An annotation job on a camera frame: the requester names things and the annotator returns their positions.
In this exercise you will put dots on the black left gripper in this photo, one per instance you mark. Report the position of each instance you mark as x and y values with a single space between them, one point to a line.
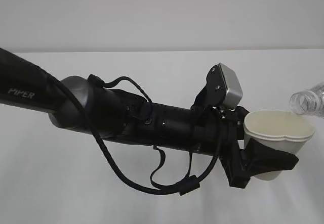
262 159

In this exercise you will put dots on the white paper cup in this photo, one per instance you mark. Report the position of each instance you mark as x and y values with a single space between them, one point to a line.
277 129

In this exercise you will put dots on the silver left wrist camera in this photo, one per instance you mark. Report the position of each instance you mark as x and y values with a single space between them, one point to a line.
233 90

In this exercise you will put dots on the clear water bottle green label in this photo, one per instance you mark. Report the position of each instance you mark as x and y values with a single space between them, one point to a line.
308 102

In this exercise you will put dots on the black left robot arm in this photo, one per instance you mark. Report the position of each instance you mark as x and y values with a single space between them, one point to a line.
92 106

